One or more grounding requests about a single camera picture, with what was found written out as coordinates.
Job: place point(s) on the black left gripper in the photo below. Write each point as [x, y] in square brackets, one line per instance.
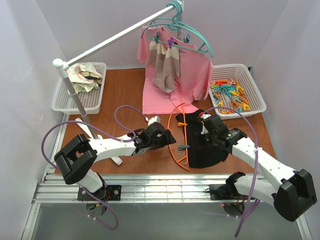
[164, 137]

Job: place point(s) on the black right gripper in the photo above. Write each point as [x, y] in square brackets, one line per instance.
[208, 125]

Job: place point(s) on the teal clothespin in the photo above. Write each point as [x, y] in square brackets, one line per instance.
[183, 147]

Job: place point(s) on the orange clothespin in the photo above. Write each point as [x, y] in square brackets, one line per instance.
[182, 124]

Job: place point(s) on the black underwear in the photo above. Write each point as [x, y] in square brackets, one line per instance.
[200, 157]

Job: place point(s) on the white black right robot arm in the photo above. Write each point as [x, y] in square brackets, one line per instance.
[291, 192]

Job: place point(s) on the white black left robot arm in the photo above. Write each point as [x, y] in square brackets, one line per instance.
[75, 159]

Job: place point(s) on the beige brown underwear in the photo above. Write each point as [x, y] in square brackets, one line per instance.
[166, 63]

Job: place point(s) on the teal plastic hanger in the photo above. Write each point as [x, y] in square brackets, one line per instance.
[177, 25]

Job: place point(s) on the pile of colourful clothespins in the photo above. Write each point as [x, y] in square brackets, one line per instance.
[229, 93]

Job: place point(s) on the white clothespin basket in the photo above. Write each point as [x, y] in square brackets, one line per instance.
[252, 93]

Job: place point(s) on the pink t-shirt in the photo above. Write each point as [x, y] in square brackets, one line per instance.
[193, 83]

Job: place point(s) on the white clothes basket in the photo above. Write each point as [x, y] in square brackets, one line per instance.
[91, 101]

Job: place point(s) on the purple clothespin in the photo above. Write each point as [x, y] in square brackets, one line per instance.
[170, 42]

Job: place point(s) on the pile of light clothes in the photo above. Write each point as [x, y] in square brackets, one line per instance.
[84, 77]

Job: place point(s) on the white metal clothes rack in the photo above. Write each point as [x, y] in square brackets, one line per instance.
[62, 67]

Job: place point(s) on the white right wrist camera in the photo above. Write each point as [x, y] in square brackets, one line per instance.
[203, 116]

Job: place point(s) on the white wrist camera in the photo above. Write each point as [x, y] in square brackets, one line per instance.
[203, 116]
[154, 119]

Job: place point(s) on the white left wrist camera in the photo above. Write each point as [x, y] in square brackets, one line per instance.
[154, 119]

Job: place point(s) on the aluminium rail frame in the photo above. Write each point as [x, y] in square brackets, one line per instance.
[156, 207]

